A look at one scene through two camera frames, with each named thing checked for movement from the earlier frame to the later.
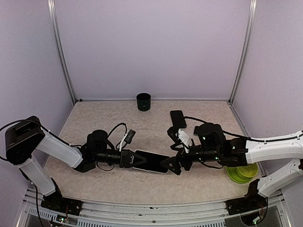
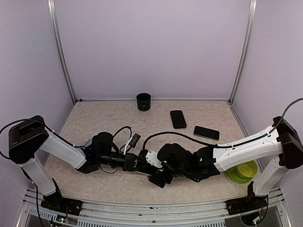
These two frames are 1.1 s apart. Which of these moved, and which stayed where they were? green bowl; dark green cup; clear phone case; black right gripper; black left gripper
Moved: clear phone case; black right gripper
Stayed: black left gripper; dark green cup; green bowl
